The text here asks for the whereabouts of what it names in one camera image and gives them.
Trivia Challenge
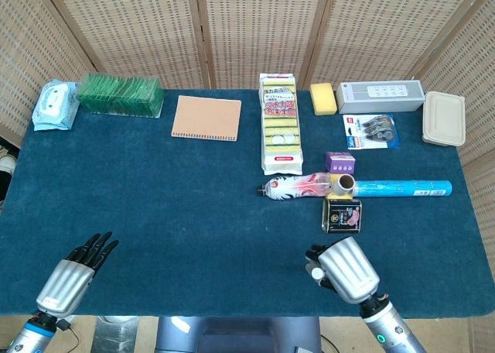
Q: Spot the black gold meat can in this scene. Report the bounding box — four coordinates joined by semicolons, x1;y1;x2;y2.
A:
321;197;364;235

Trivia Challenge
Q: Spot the yellow sponge multipack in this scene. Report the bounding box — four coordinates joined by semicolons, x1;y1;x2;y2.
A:
258;73;304;177

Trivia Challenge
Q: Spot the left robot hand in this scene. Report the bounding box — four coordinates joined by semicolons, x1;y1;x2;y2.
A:
36;231;120;318

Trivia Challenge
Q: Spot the white power strip box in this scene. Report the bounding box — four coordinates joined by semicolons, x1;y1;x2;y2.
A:
335;80;426;115

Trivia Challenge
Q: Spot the blue white wet wipes pack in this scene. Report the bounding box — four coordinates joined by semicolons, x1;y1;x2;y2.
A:
32;78;81;132

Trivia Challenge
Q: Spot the pink white drink bottle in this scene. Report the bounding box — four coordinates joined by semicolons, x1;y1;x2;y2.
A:
255;172;334;200

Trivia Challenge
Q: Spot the woven bamboo folding screen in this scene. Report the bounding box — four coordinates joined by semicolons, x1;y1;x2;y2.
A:
0;0;495;353

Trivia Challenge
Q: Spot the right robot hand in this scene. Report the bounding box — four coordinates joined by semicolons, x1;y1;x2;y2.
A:
304;236;381;304

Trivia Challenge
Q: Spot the clear box of green packets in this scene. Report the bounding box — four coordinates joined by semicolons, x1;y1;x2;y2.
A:
76;73;166;118

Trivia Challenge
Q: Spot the yellow sponge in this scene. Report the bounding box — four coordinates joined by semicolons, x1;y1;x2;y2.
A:
309;82;337;117

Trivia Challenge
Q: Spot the beige lidded food container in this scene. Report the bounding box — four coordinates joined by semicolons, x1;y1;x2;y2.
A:
421;91;467;148

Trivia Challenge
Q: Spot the white roll with cardboard core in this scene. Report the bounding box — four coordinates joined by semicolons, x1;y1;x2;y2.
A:
331;173;357;196

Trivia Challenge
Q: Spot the light blue cylinder roll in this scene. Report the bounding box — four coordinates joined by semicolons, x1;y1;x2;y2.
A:
353;179;453;198

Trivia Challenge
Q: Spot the thin black cable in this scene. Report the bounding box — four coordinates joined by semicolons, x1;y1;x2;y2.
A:
56;317;94;353

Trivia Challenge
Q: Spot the brown spiral notebook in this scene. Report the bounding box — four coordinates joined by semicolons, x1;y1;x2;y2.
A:
171;94;243;142

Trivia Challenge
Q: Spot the correction tape blister pack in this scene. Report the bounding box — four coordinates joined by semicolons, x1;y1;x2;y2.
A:
342;113;401;151

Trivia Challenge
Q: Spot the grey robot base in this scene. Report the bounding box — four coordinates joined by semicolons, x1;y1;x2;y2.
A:
154;316;322;353

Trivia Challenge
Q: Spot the small purple box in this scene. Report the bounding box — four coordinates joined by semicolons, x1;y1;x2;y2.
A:
324;151;357;175

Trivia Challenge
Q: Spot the dark blue table cloth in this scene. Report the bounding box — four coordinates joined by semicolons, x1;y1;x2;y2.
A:
0;87;492;318

